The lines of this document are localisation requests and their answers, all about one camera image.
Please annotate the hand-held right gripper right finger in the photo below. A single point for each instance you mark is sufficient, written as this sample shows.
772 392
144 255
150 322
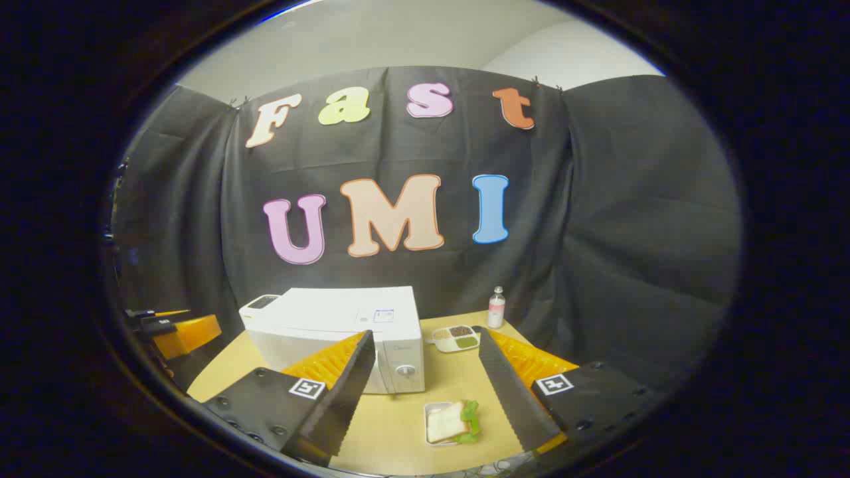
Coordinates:
508 392

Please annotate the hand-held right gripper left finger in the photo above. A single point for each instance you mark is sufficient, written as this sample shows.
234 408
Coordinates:
345 388

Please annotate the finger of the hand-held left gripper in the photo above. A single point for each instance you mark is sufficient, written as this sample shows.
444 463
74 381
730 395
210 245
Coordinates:
156 313
189 335

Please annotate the white microwave oven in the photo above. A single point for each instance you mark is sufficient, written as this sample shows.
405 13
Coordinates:
319 332

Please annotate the sandwich with green lettuce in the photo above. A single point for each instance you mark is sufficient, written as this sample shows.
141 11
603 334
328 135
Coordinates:
446 422

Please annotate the divided plate with grains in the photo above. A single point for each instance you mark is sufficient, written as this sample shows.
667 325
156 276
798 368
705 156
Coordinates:
456 338

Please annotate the white toaster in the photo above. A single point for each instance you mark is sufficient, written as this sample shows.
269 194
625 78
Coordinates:
260 303

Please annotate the white ribbed plastic tray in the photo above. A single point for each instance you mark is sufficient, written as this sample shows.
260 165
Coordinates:
430 406

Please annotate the small bottle with pink label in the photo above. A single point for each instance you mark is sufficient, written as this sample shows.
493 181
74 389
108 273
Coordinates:
496 312

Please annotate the black backdrop cloth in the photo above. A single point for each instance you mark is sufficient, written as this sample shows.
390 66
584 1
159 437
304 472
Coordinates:
631 199

